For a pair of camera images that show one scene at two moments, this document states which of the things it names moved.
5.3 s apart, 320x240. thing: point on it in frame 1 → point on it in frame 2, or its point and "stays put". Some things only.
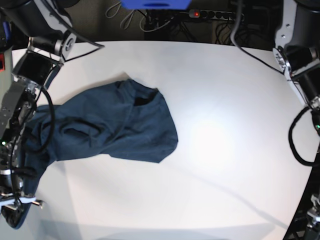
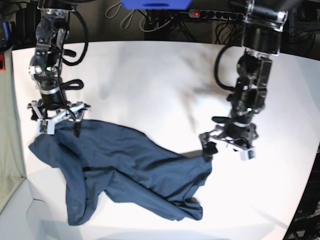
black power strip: x=222 y=15 stays put
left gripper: x=314 y=213 → x=239 y=128
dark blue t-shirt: x=122 y=120 → x=107 y=157
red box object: x=2 y=67 stays put
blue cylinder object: x=6 y=26 stays put
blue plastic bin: x=156 y=4 stays put
